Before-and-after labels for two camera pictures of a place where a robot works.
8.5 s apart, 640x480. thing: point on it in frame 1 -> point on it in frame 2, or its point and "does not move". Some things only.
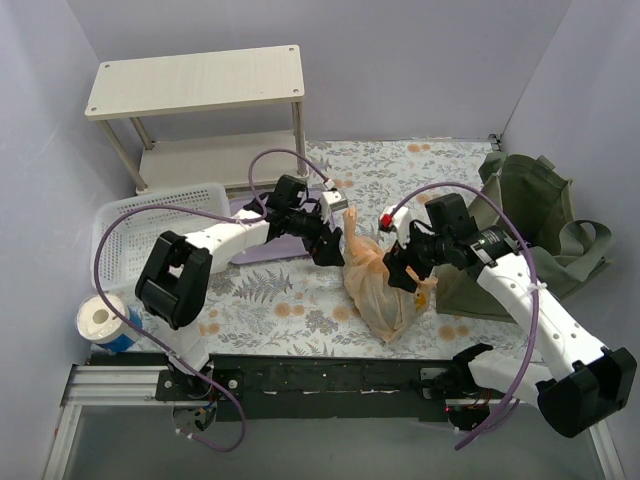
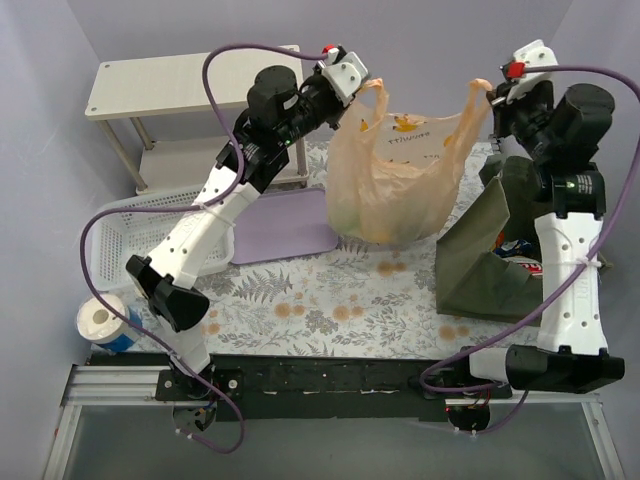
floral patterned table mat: (305, 307) does not move
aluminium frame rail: (92, 385) does not move
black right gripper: (405, 262) -> (503, 120)
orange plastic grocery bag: (382, 303) -> (391, 178)
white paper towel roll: (99, 322) does not move
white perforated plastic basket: (122, 230) does not move
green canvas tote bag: (534, 204) does not move
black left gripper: (323, 242) -> (329, 103)
